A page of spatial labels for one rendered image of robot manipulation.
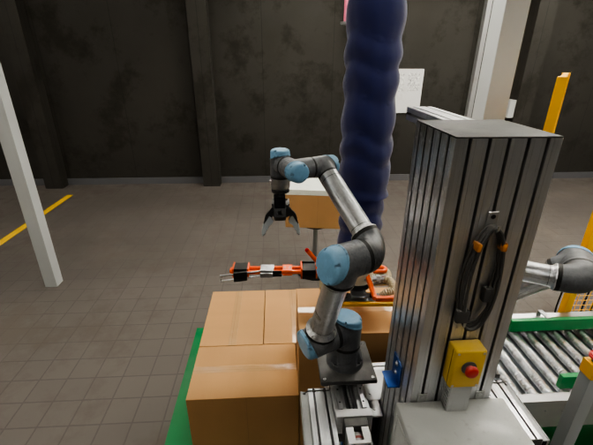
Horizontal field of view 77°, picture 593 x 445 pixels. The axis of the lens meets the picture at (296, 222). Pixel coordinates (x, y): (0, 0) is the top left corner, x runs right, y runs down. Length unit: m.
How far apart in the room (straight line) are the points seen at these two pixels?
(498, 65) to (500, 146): 2.04
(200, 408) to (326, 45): 5.94
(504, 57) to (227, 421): 2.80
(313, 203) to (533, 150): 2.84
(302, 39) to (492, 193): 6.15
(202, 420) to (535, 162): 1.99
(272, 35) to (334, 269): 6.06
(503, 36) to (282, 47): 4.53
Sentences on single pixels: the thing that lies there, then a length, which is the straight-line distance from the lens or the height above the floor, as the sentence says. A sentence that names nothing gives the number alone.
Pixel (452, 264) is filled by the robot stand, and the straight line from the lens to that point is 1.04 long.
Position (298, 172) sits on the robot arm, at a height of 1.82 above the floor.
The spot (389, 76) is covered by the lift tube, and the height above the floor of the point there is 2.12.
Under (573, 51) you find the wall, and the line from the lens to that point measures 8.71.
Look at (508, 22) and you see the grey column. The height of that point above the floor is 2.40.
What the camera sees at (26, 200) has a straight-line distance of 4.32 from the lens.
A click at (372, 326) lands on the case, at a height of 0.94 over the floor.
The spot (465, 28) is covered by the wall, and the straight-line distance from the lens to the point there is 7.68.
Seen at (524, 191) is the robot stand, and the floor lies 1.90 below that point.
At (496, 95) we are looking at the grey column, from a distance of 3.01.
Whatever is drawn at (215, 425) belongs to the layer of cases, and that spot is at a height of 0.35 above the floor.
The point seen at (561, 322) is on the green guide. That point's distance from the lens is 3.06.
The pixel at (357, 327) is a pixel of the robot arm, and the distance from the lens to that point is 1.50.
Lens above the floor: 2.19
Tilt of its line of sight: 24 degrees down
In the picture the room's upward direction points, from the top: straight up
